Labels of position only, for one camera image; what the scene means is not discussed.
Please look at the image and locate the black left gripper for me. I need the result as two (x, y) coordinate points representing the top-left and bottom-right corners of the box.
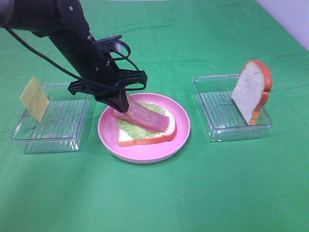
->
(67, 35), (148, 113)

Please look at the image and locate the toy bacon strip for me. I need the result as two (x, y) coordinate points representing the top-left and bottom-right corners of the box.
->
(112, 109), (158, 133)
(124, 95), (169, 132)

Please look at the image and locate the green toy lettuce leaf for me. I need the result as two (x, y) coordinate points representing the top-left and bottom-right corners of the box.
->
(117, 101), (171, 140)

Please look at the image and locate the toy bread slice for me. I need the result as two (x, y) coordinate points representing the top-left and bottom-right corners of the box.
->
(118, 111), (177, 147)
(232, 59), (273, 125)

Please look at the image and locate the yellow toy cheese slice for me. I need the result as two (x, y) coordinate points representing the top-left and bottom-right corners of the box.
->
(20, 77), (49, 122)

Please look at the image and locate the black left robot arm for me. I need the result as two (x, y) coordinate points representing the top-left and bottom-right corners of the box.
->
(0, 0), (147, 113)

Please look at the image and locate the clear left plastic tray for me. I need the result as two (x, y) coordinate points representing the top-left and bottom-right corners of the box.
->
(11, 84), (95, 154)

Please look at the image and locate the clear plastic tray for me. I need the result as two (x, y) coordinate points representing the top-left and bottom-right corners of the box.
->
(11, 84), (95, 154)
(193, 74), (272, 142)

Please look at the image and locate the pink round plate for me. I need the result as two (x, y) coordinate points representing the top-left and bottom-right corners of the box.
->
(98, 93), (191, 164)

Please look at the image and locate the clear right plastic tray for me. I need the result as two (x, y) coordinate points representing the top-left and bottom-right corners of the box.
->
(193, 74), (272, 142)

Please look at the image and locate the green tablecloth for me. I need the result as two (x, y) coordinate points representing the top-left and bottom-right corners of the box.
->
(0, 0), (309, 232)

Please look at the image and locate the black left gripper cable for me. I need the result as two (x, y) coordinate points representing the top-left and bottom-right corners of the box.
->
(0, 23), (147, 91)

